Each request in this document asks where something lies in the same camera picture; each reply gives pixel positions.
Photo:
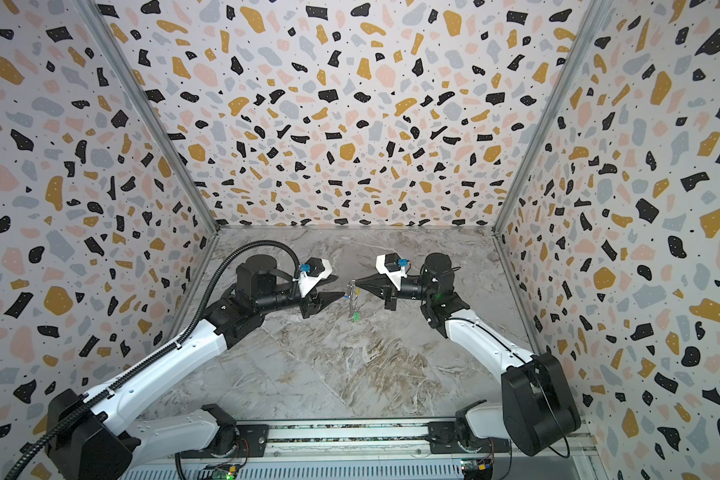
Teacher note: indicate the white slotted cable duct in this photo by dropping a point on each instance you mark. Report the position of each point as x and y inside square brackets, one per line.
[360, 469]

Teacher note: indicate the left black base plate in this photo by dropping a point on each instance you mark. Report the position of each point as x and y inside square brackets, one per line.
[243, 442]

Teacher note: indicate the right circuit board with wires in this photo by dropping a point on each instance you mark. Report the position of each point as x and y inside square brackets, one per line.
[481, 469]

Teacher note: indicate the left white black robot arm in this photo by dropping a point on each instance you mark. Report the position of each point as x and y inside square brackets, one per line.
[100, 433]

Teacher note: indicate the aluminium mounting rail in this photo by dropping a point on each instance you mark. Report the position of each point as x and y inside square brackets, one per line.
[302, 440]

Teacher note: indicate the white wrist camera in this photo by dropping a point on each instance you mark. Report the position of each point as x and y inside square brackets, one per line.
[394, 267]
[311, 273]

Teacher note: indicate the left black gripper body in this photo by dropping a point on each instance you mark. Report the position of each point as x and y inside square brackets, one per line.
[284, 300]

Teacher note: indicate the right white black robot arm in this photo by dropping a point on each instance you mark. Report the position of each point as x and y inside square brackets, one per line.
[537, 408]

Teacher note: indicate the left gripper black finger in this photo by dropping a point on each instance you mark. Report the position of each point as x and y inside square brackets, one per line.
[325, 280]
[323, 299]

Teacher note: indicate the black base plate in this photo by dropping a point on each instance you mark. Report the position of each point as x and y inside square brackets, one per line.
[451, 437]
[243, 442]

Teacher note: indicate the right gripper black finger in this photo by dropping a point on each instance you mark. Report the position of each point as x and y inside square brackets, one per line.
[381, 291]
[375, 280]

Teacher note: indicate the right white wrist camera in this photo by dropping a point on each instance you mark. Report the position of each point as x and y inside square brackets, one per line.
[394, 267]

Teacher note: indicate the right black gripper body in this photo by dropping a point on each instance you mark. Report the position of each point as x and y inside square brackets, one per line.
[390, 291]

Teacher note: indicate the left green circuit board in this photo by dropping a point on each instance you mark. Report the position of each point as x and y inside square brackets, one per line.
[230, 471]

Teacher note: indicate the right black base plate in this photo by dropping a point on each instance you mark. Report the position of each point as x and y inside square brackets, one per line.
[451, 437]

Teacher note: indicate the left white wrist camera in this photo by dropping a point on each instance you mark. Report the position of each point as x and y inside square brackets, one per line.
[311, 273]

